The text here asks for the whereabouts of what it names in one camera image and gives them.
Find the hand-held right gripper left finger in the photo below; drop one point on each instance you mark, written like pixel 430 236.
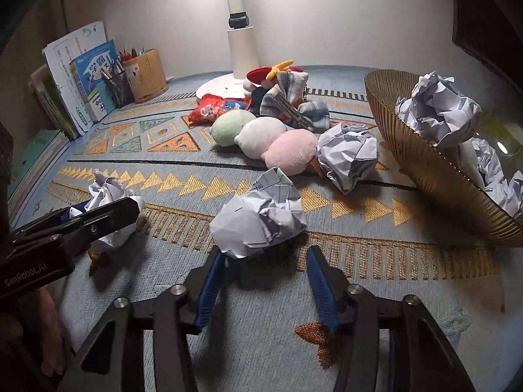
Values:
pixel 208 290

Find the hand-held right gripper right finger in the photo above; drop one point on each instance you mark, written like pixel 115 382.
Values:
pixel 320 290

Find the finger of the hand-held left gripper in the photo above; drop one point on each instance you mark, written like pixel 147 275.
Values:
pixel 110 216
pixel 65 212

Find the white paper ball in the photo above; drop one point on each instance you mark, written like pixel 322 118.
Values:
pixel 347 155
pixel 441 110
pixel 108 190
pixel 257 220
pixel 494 179

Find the red snack packet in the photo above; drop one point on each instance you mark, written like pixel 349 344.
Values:
pixel 208 110

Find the plain three-ball pastel plush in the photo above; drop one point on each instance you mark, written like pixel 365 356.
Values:
pixel 261 139

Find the amber ribbed glass bowl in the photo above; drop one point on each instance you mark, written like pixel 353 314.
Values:
pixel 412 147

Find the grey plaid fabric bow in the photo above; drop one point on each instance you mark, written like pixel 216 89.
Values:
pixel 278 98

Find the white cat plush red box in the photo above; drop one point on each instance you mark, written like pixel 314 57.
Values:
pixel 261 74

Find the person's left hand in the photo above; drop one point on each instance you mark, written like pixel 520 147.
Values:
pixel 51 335

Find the teal flat book stack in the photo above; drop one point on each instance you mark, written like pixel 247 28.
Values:
pixel 32 155

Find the row of upright books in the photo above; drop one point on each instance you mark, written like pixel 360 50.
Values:
pixel 49 102

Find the black mesh pen holder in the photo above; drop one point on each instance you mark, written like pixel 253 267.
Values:
pixel 120 90

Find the blue cover workbook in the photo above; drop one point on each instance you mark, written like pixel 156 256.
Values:
pixel 94 77

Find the cardboard pen holder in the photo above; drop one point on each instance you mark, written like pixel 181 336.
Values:
pixel 145 75

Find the bunch of pens mesh holder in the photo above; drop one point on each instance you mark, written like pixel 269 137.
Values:
pixel 112 70

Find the stack of books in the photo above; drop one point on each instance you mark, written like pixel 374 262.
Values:
pixel 65 57

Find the bunch of pens wooden holder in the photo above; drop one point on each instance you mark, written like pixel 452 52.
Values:
pixel 133 53

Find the white desk lamp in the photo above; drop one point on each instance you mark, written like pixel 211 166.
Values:
pixel 243 45

